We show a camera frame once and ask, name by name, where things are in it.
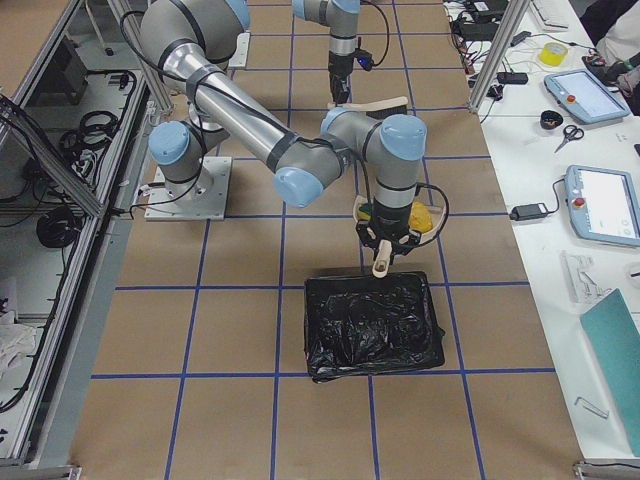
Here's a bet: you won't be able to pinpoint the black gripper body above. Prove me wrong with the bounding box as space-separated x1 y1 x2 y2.
328 49 374 104
355 202 421 261

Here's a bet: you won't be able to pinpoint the yellow green sponge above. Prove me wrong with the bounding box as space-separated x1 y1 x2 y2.
356 203 372 221

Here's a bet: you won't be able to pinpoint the orange-yellow trash ball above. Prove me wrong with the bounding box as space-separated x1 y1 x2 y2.
409 200 434 234

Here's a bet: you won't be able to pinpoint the beige plastic dustpan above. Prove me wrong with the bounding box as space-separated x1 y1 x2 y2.
352 194 448 279

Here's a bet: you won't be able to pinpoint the beige hand brush black bristles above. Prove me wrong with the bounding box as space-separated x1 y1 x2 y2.
327 96 409 120

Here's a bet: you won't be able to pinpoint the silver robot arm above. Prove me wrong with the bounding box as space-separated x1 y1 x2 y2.
291 0 374 105
140 1 427 262

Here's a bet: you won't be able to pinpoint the black bag lined bin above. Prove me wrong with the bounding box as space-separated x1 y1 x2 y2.
304 271 445 383

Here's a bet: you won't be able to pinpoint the black power adapter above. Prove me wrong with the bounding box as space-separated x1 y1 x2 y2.
509 203 549 221

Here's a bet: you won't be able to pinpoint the black scissors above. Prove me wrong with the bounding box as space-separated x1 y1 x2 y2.
554 124 585 154

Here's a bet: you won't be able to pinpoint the yellow tape roll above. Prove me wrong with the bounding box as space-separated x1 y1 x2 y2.
538 42 568 67

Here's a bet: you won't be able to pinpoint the teach pendant near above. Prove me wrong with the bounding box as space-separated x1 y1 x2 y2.
564 165 639 248

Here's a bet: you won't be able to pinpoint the teach pendant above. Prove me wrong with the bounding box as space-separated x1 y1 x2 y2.
564 165 639 248
543 69 630 124

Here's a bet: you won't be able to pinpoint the teach pendant far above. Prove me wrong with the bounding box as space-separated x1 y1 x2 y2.
543 69 630 124

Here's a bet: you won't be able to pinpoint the teal board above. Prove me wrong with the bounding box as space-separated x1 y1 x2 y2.
580 289 639 375

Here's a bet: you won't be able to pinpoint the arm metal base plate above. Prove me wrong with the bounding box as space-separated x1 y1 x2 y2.
228 31 251 69
144 156 232 222

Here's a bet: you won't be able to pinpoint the aluminium frame post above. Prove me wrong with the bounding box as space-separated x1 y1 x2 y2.
468 0 529 114

